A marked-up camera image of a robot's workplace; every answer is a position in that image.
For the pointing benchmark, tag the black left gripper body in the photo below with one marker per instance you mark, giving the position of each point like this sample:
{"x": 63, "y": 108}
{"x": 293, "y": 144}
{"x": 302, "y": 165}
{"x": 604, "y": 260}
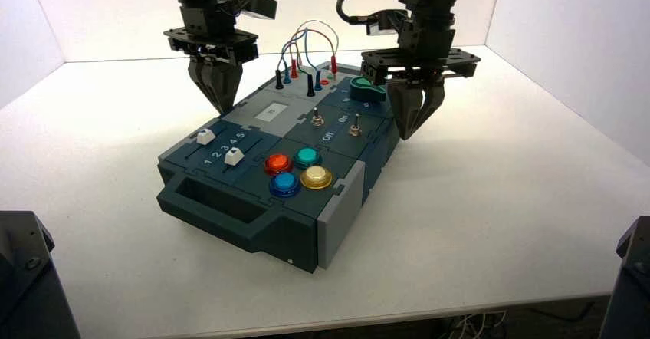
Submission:
{"x": 208, "y": 39}

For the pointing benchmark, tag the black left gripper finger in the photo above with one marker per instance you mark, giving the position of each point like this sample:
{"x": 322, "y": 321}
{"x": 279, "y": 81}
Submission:
{"x": 230, "y": 82}
{"x": 203, "y": 80}

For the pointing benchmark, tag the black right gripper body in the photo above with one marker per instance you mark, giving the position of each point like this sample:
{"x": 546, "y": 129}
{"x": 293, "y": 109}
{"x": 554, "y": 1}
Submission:
{"x": 426, "y": 57}

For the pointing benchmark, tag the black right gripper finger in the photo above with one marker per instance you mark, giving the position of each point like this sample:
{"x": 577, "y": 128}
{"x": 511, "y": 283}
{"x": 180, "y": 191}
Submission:
{"x": 406, "y": 113}
{"x": 434, "y": 98}

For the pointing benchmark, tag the dark teal grey control box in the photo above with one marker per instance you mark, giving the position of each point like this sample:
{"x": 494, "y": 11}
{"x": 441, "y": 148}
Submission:
{"x": 284, "y": 235}

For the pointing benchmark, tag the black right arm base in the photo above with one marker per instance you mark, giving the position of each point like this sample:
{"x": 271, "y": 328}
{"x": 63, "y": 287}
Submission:
{"x": 632, "y": 296}

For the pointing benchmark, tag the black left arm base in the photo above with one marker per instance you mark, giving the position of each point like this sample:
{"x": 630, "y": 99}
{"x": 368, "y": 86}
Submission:
{"x": 25, "y": 286}

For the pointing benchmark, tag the teal rotary knob green pointer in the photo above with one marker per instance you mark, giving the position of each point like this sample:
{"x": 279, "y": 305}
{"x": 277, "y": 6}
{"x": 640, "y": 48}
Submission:
{"x": 363, "y": 91}

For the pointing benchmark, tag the small white display screen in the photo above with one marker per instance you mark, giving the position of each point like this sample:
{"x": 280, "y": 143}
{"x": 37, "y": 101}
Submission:
{"x": 271, "y": 112}

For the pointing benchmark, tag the white slider cap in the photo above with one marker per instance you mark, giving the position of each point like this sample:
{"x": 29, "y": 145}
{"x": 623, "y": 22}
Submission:
{"x": 205, "y": 137}
{"x": 233, "y": 157}

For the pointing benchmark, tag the red round push button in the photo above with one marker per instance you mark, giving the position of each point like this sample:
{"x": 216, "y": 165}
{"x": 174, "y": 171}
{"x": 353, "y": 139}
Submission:
{"x": 278, "y": 164}

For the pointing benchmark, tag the green round push button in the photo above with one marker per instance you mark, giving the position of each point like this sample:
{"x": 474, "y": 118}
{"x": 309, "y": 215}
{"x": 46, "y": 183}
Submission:
{"x": 307, "y": 157}

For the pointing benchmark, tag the yellow round push button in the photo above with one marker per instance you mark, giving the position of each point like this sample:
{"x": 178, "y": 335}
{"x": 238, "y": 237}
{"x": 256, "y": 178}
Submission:
{"x": 316, "y": 177}

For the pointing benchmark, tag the blue round push button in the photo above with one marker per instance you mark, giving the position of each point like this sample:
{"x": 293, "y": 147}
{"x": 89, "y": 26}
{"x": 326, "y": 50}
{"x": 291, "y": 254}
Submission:
{"x": 284, "y": 184}

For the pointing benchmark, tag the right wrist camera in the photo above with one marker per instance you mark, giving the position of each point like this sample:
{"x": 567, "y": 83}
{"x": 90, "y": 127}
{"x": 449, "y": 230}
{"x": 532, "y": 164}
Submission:
{"x": 386, "y": 23}

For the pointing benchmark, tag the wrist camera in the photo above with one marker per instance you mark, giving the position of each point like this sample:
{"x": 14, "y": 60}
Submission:
{"x": 386, "y": 23}
{"x": 259, "y": 6}

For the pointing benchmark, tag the silver toggle switch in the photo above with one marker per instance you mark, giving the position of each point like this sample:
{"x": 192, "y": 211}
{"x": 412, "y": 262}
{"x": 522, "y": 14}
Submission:
{"x": 318, "y": 119}
{"x": 355, "y": 130}

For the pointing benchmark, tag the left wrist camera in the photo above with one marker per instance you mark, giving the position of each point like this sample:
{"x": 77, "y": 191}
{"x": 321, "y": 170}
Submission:
{"x": 259, "y": 6}

